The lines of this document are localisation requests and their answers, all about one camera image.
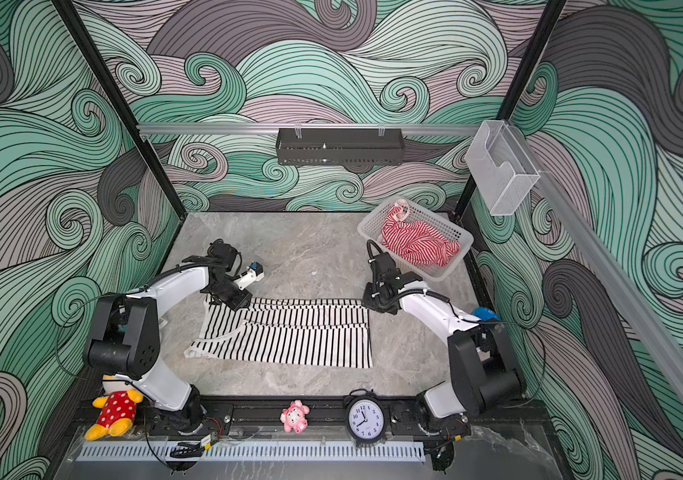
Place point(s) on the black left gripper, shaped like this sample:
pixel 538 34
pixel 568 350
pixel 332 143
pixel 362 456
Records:
pixel 243 300

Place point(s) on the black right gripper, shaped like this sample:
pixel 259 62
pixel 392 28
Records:
pixel 367 298

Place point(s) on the red white striped tank top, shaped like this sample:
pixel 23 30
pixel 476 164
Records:
pixel 416 242

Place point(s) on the black white striped tank top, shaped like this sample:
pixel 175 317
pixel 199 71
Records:
pixel 318 332

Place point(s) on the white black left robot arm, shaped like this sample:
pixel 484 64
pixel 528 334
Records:
pixel 124 341

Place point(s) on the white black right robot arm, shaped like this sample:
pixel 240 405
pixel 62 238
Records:
pixel 484 371

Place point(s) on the white plastic laundry basket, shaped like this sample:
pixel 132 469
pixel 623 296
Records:
pixel 371 226

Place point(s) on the blue round lid object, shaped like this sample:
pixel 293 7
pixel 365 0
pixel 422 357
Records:
pixel 485 314

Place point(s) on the black analog alarm clock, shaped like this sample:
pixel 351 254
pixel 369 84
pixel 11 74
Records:
pixel 365 418

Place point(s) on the pink plush toy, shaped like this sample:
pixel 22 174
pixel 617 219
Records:
pixel 294 417

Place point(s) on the yellow red plush doll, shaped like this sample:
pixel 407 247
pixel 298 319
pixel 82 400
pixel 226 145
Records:
pixel 118 406

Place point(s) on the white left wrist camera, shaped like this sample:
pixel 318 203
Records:
pixel 254 273

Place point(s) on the black wall shelf tray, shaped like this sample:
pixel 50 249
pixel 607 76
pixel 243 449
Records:
pixel 355 147

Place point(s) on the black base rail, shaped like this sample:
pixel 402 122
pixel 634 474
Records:
pixel 405 416

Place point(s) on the clear plastic wall bin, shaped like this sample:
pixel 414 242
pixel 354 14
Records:
pixel 502 165

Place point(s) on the white slotted cable duct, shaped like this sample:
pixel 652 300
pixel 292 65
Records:
pixel 134 451

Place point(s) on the black vertical frame post left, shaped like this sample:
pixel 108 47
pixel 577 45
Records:
pixel 91 55

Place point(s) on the black vertical frame post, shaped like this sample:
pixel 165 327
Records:
pixel 91 55
pixel 531 57

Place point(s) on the black vertical frame post right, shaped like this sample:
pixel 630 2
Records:
pixel 531 57

